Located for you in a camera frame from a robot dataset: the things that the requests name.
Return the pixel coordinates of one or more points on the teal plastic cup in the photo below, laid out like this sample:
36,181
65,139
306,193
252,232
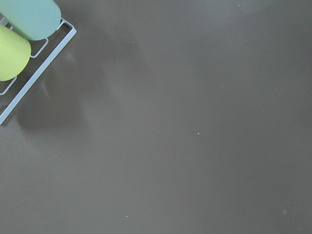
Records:
32,19

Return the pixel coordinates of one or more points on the yellow-green plastic cup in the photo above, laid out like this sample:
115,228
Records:
15,53

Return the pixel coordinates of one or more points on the white wire cup rack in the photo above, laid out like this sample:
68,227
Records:
45,51

